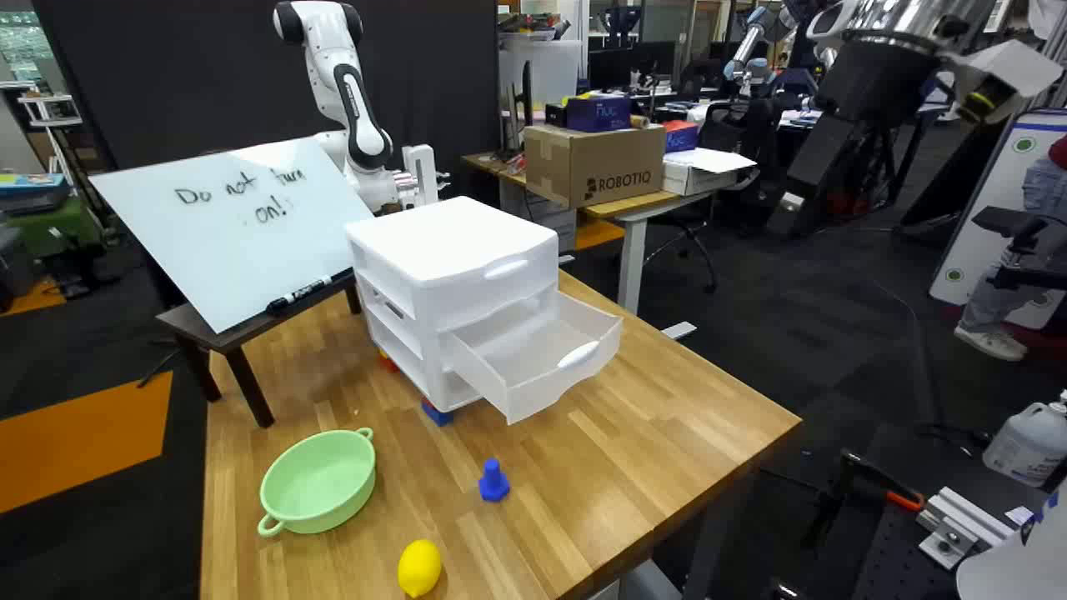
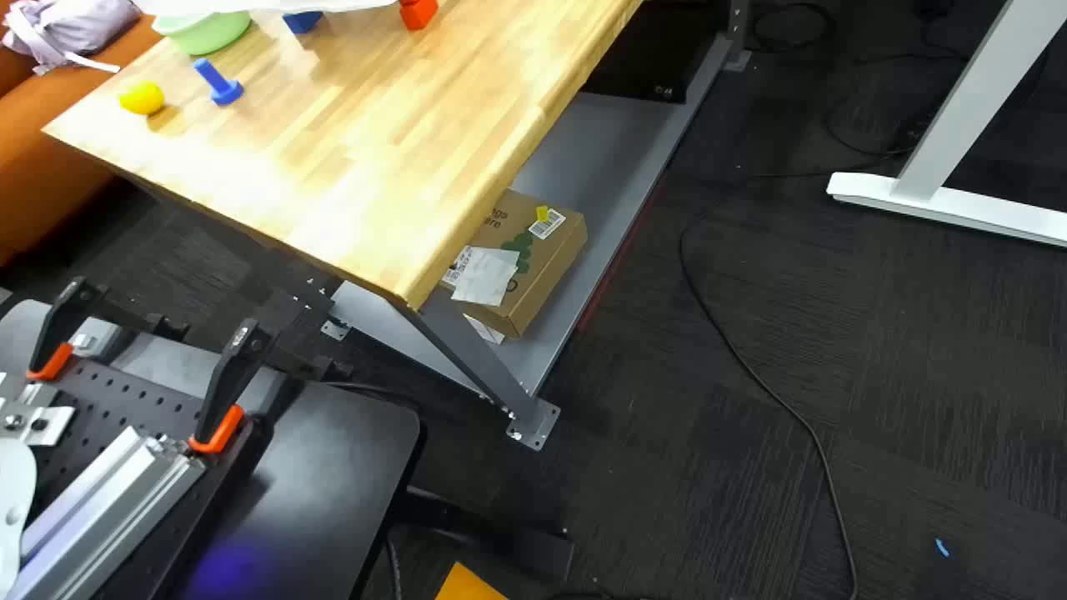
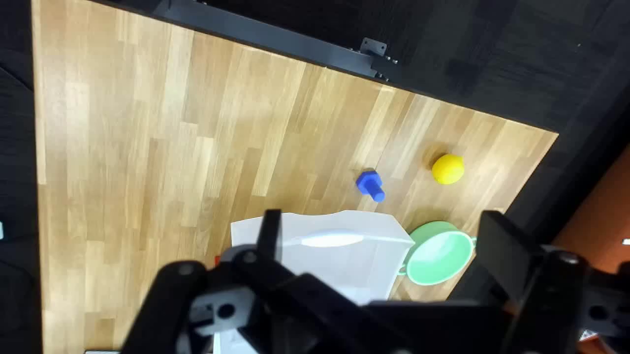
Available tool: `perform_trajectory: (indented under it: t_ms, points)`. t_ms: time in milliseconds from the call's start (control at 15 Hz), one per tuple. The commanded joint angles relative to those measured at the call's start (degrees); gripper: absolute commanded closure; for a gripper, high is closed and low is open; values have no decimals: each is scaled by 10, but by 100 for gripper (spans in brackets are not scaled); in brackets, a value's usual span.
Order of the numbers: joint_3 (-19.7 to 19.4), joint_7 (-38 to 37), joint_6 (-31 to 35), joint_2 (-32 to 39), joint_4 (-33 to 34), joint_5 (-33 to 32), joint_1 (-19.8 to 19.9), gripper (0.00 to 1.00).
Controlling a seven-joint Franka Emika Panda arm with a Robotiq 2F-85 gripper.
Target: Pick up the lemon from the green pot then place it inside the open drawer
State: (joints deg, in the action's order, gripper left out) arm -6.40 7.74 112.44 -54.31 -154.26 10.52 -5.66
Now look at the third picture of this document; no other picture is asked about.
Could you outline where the translucent plastic drawer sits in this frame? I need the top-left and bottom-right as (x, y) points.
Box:
(229, 209), (418, 310)

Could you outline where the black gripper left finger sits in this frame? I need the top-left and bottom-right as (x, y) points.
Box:
(256, 209), (284, 264)

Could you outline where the orange floor mat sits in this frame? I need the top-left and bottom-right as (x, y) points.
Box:
(556, 144), (630, 278)

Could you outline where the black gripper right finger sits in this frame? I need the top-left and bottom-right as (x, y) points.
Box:
(473, 209), (548, 312)

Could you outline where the green pot with handles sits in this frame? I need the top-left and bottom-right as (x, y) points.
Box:
(400, 221), (479, 288)

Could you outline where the yellow lemon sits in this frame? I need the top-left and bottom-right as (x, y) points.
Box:
(430, 152), (467, 188)

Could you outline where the blue plastic peg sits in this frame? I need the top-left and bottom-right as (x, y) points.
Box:
(355, 170), (388, 205)

